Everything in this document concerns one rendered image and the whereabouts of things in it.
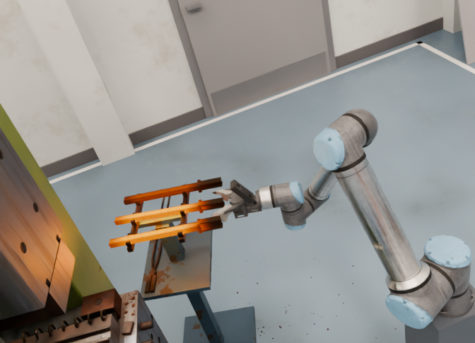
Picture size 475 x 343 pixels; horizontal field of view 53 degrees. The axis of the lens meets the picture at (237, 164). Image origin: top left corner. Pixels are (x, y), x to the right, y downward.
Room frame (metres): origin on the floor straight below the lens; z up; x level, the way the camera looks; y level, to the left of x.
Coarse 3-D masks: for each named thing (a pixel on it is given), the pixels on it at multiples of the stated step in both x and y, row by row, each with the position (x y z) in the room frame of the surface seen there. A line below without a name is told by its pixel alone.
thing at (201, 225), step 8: (216, 216) 1.37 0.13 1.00; (184, 224) 1.39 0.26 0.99; (192, 224) 1.38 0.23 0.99; (200, 224) 1.36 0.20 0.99; (208, 224) 1.36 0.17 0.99; (216, 224) 1.36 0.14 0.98; (144, 232) 1.42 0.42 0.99; (152, 232) 1.40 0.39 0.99; (160, 232) 1.39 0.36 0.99; (168, 232) 1.38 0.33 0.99; (176, 232) 1.37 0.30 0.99; (184, 232) 1.37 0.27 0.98; (200, 232) 1.35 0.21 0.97; (112, 240) 1.42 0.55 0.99; (120, 240) 1.41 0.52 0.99; (128, 240) 1.40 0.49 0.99; (136, 240) 1.39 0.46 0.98; (144, 240) 1.39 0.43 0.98
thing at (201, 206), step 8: (200, 200) 1.50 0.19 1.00; (208, 200) 1.49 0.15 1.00; (216, 200) 1.47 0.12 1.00; (168, 208) 1.52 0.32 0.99; (176, 208) 1.50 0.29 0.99; (184, 208) 1.49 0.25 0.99; (192, 208) 1.48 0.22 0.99; (200, 208) 1.46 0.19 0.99; (208, 208) 1.47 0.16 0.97; (216, 208) 1.46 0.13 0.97; (120, 216) 1.56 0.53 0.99; (128, 216) 1.54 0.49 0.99; (136, 216) 1.52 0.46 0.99; (144, 216) 1.51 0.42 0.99; (152, 216) 1.51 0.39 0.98; (160, 216) 1.50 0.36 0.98; (120, 224) 1.53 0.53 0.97
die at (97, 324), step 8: (96, 320) 1.06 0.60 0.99; (104, 320) 1.05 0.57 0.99; (112, 320) 1.05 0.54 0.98; (64, 328) 1.07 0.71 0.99; (72, 328) 1.06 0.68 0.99; (80, 328) 1.05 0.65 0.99; (88, 328) 1.04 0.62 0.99; (96, 328) 1.02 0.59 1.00; (104, 328) 1.01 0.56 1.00; (112, 328) 1.02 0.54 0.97; (32, 336) 1.07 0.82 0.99; (40, 336) 1.06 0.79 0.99; (48, 336) 1.05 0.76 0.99; (56, 336) 1.05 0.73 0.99; (64, 336) 1.03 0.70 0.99; (72, 336) 1.02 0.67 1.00; (112, 336) 1.00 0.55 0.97
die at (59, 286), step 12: (60, 240) 1.06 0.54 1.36; (60, 252) 1.02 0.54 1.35; (60, 264) 0.98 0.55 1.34; (72, 264) 1.04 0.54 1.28; (60, 276) 0.95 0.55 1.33; (60, 288) 0.92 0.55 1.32; (48, 300) 0.87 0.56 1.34; (60, 300) 0.89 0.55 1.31; (36, 312) 0.87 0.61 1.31; (48, 312) 0.87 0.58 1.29; (60, 312) 0.87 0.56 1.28; (0, 324) 0.87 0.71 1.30; (12, 324) 0.87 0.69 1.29; (24, 324) 0.87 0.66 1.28
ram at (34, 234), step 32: (0, 128) 1.11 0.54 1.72; (0, 160) 1.03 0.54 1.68; (0, 192) 0.95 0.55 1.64; (32, 192) 1.07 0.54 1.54; (0, 224) 0.88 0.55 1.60; (32, 224) 0.98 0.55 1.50; (0, 256) 0.82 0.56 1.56; (32, 256) 0.90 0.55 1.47; (0, 288) 0.82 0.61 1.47; (32, 288) 0.83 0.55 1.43
